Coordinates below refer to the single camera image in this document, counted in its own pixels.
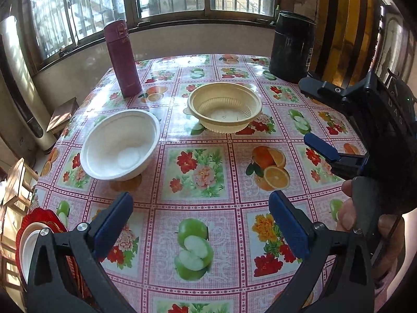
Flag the white tower air conditioner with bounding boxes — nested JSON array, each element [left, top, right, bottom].
[[1, 16, 57, 152]]

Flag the brown framed window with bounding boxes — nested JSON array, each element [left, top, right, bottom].
[[21, 0, 279, 71]]

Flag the floral fruit tablecloth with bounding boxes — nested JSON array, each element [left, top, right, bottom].
[[33, 55, 365, 312]]

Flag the large cream plastic bowl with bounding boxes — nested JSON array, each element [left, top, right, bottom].
[[187, 82, 262, 134]]

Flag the dark wooden stool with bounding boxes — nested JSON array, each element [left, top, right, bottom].
[[46, 97, 78, 135]]

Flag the maroon thermos bottle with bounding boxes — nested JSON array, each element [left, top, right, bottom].
[[104, 20, 142, 98]]

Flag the black cylindrical container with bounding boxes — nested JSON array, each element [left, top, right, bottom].
[[269, 11, 316, 84]]

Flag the red wedding plate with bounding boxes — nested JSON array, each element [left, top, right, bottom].
[[16, 208, 92, 301]]

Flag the large white bowl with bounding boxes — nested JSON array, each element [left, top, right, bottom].
[[80, 110, 161, 181]]

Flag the light wooden stool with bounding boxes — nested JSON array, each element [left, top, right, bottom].
[[2, 158, 39, 216]]

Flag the small white bowl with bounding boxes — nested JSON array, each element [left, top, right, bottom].
[[19, 222, 47, 283]]

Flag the person's hand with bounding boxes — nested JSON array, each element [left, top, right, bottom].
[[336, 177, 405, 280]]

